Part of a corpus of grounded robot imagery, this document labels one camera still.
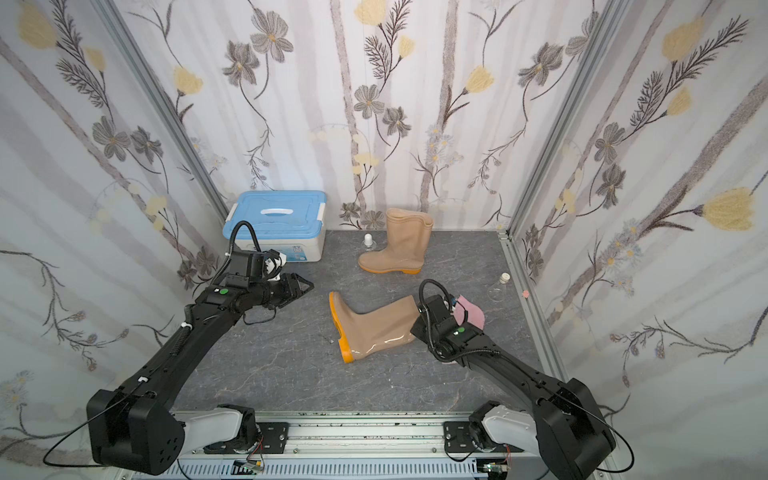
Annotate pink cloth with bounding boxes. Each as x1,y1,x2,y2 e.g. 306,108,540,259
452,295,485,330

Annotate tan rubber boot orange sole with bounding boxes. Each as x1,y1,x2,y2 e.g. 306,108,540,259
358,208,434,274

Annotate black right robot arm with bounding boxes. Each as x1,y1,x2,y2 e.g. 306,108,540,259
411,279,617,479

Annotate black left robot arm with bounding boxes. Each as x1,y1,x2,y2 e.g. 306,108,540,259
86,250,314,475

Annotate blue lid storage box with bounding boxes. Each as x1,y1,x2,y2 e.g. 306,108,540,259
222,190,327,263

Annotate glass flask with white stopper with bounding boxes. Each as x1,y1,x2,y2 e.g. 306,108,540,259
487,272,511,302

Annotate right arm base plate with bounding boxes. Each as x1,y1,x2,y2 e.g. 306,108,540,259
442,421,522,456

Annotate aluminium front rail frame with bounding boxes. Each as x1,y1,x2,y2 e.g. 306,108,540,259
116,410,619,480

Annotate white perforated cable tray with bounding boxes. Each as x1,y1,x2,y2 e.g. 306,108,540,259
167,458,488,479

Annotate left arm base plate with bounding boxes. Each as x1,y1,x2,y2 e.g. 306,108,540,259
203,422,290,454

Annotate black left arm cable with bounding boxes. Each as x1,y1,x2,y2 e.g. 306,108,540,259
41,395,133,469

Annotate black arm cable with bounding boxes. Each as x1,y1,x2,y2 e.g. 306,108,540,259
41,395,133,469
587,413,636,475

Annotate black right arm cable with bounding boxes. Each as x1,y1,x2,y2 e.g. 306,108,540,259
587,413,636,475

